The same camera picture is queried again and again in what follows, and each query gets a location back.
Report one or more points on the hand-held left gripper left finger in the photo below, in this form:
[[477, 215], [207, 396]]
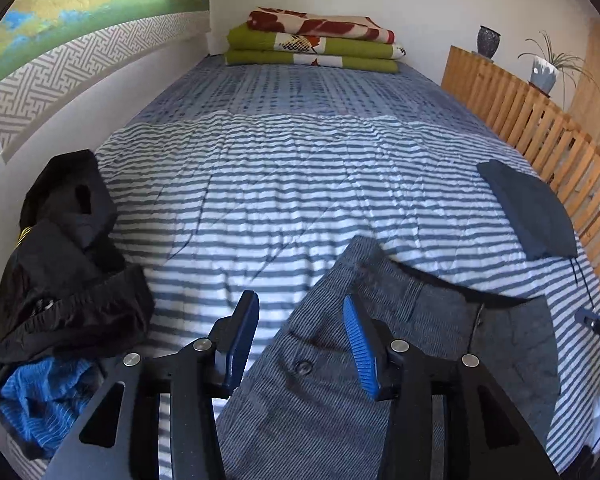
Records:
[[241, 345]]

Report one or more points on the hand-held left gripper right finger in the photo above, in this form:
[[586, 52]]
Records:
[[359, 350]]

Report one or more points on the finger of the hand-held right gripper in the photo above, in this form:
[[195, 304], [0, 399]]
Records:
[[586, 317]]

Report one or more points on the grey houndstooth pants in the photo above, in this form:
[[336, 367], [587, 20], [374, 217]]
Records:
[[340, 435]]

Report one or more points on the dark navy folded pants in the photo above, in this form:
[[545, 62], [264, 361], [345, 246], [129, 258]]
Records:
[[530, 210]]

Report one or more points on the blue white striped blanket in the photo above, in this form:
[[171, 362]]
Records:
[[290, 185]]

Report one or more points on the black crumpled garment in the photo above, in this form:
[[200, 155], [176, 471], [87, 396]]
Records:
[[65, 270]]

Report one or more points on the blue striped garment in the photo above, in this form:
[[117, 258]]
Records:
[[40, 405]]

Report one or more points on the wooden door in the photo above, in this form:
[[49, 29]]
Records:
[[597, 85]]

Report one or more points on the potted plant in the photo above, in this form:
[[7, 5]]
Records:
[[544, 75]]

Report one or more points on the blue patterned bed sheet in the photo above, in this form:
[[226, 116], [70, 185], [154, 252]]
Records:
[[305, 90]]

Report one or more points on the green folded blanket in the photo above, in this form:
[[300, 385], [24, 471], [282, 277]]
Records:
[[265, 59], [260, 40]]

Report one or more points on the dark speckled vase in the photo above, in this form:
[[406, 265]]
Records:
[[488, 42]]

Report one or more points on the red cream folded blanket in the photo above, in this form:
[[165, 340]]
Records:
[[325, 25]]

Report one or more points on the wooden slatted bed rail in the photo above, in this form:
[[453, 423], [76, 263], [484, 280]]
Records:
[[520, 105]]

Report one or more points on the wall map poster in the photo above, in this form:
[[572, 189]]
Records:
[[70, 20]]

